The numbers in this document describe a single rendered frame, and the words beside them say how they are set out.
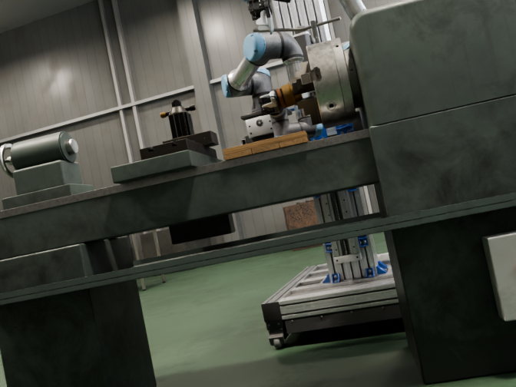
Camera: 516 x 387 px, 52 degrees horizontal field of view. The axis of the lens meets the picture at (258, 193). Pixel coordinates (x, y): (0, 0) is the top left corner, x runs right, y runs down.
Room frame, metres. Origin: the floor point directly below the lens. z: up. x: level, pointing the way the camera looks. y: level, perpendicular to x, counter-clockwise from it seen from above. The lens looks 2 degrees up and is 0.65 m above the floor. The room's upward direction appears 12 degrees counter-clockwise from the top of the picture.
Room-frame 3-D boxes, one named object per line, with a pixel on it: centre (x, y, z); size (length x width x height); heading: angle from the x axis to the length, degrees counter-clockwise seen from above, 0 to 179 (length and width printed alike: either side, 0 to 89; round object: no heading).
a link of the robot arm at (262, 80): (2.74, -0.12, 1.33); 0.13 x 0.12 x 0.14; 111
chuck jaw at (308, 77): (1.92, -0.25, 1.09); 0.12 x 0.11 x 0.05; 171
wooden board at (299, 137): (2.04, -0.08, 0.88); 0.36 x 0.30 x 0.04; 171
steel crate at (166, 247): (9.59, 1.60, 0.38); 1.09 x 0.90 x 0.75; 165
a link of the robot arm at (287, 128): (2.30, -0.17, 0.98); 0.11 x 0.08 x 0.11; 111
